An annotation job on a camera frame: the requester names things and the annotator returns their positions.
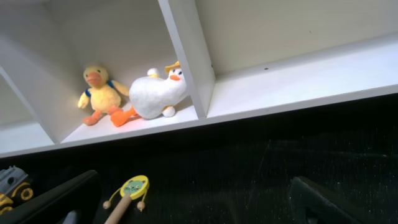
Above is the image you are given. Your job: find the yellow wooden rattle drum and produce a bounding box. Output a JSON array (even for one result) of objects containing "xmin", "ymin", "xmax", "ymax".
[{"xmin": 102, "ymin": 175, "xmax": 150, "ymax": 224}]

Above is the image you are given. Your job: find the yellow plush duck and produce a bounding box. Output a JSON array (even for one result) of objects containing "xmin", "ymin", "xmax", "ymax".
[{"xmin": 77, "ymin": 64, "xmax": 131, "ymax": 126}]

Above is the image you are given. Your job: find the white shelf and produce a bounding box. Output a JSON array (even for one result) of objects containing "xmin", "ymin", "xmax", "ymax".
[{"xmin": 0, "ymin": 0, "xmax": 398, "ymax": 159}]

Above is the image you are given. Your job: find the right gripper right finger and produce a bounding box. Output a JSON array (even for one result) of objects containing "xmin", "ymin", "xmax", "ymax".
[{"xmin": 288, "ymin": 175, "xmax": 381, "ymax": 224}]

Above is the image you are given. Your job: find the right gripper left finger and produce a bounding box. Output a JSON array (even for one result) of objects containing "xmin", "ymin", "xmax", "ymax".
[{"xmin": 0, "ymin": 169, "xmax": 102, "ymax": 224}]

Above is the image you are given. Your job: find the grey and yellow toy truck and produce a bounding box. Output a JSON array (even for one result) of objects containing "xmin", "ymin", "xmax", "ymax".
[{"xmin": 0, "ymin": 166, "xmax": 34, "ymax": 215}]

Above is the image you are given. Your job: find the white plush goose with hat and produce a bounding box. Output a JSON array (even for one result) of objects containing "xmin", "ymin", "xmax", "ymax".
[{"xmin": 110, "ymin": 60, "xmax": 190, "ymax": 128}]

